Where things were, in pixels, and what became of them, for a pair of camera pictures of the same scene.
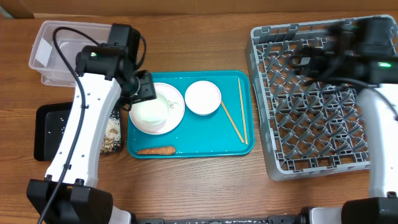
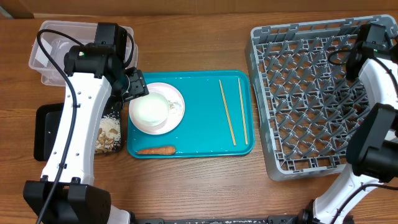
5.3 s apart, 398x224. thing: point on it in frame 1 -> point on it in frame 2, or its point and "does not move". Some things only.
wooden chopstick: [242, 114] does not move
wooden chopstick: [232, 122] -> [225, 104]
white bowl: [152, 112] does not move
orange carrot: [166, 150] does not move
